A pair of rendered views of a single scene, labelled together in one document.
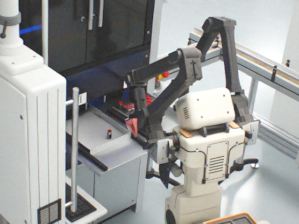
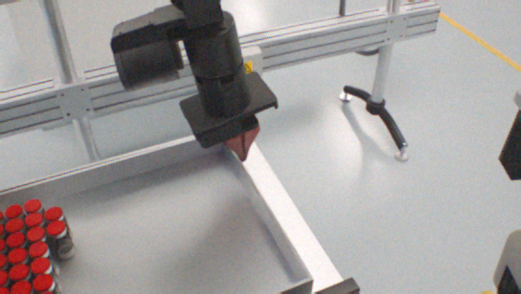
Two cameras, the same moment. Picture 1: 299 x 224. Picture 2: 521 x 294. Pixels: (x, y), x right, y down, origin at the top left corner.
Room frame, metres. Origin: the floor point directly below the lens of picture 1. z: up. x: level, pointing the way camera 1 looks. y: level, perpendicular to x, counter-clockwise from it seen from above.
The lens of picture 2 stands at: (2.48, 0.25, 1.34)
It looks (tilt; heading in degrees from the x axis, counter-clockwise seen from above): 42 degrees down; 292
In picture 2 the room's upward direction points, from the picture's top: straight up
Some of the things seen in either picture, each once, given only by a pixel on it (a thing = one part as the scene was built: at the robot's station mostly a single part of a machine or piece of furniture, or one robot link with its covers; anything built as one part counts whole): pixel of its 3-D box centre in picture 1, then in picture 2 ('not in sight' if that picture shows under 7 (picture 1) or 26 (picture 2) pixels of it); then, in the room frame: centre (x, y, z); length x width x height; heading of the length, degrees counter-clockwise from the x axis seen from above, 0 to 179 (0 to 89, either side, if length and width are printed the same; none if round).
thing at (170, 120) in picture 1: (151, 115); (124, 248); (2.75, 0.00, 0.90); 0.34 x 0.26 x 0.04; 46
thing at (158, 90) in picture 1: (154, 86); not in sight; (3.11, 0.00, 0.87); 0.14 x 0.13 x 0.02; 46
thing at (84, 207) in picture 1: (58, 191); not in sight; (2.14, 0.39, 0.82); 0.40 x 0.14 x 0.02; 46
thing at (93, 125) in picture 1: (89, 128); not in sight; (2.57, 0.30, 0.90); 0.34 x 0.26 x 0.04; 46
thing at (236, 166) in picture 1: (237, 170); not in sight; (3.45, -0.64, 0.07); 0.50 x 0.08 x 0.14; 136
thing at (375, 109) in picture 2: not in sight; (374, 113); (2.65, -1.47, 0.07); 0.50 x 0.08 x 0.14; 136
